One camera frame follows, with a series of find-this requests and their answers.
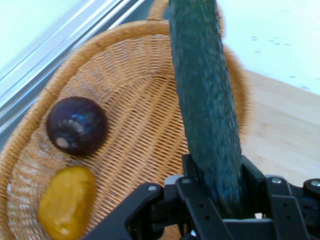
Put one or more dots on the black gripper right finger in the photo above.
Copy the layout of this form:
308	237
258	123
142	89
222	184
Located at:
292	207

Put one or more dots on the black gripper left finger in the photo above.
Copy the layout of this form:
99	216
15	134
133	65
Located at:
155	212

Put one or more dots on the green cucumber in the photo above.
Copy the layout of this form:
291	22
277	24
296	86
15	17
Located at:
202	87

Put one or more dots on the wooden cutting board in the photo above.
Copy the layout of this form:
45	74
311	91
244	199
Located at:
282	125

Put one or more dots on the yellow toy potato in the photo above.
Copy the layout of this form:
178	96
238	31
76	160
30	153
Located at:
66	202

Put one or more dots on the woven wicker basket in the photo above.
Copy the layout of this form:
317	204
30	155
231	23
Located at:
137	112

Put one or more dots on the dark purple round fruit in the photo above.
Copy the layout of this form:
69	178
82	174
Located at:
77	125

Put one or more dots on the aluminium window rail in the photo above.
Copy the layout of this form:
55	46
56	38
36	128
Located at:
50	55

